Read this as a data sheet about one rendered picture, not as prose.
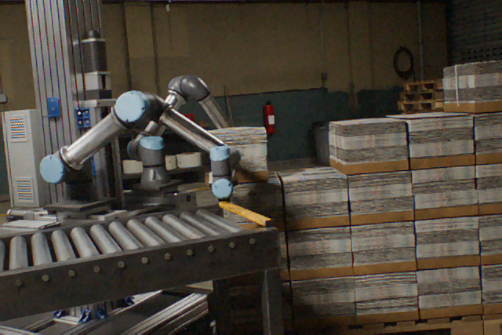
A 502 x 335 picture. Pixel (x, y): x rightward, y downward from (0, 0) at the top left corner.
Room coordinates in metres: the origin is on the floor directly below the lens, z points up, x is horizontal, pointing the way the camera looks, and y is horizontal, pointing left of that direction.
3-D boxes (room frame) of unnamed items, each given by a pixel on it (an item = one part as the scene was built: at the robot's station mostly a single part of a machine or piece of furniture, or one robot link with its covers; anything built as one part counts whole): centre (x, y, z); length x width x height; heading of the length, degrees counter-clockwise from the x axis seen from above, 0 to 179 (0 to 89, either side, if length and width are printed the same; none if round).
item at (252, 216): (1.94, 0.03, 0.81); 0.43 x 0.03 x 0.02; 22
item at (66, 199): (2.41, 0.74, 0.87); 0.15 x 0.15 x 0.10
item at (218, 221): (1.92, 0.11, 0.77); 0.47 x 0.05 x 0.05; 22
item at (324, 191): (2.69, -0.42, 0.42); 1.17 x 0.39 x 0.83; 91
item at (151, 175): (2.83, 0.48, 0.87); 0.15 x 0.15 x 0.10
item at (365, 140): (2.69, -0.56, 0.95); 0.38 x 0.29 x 0.23; 2
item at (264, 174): (2.58, 0.06, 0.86); 0.29 x 0.16 x 0.04; 89
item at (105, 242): (1.78, 0.48, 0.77); 0.47 x 0.05 x 0.05; 22
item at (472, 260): (2.69, -0.43, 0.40); 1.16 x 0.38 x 0.51; 91
